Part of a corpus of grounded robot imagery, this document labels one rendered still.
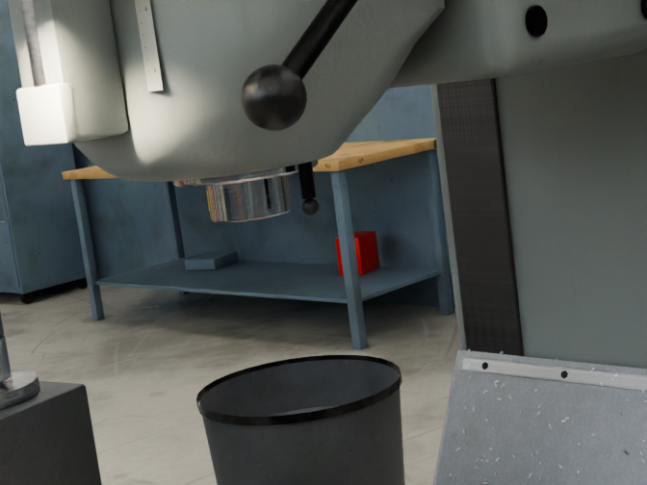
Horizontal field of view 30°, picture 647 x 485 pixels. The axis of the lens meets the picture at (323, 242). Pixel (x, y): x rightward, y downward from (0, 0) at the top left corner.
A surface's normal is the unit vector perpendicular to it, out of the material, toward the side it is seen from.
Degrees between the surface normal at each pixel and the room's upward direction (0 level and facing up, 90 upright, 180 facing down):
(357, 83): 118
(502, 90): 90
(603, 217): 90
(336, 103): 123
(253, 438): 93
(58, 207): 90
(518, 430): 65
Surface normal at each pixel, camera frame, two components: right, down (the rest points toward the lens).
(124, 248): -0.69, 0.20
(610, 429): -0.67, -0.26
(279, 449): -0.20, 0.24
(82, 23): 0.71, 0.02
